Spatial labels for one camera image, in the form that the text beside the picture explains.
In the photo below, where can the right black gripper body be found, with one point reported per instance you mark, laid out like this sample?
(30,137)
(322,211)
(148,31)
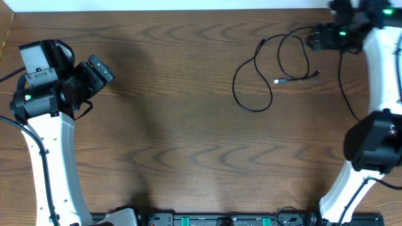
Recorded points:
(336,37)

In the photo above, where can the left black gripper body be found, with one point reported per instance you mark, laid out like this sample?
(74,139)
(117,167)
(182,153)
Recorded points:
(89,80)

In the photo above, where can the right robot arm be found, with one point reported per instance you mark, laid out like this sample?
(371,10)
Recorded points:
(372,147)

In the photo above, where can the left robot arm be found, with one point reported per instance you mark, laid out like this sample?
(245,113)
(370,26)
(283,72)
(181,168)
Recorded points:
(48,95)

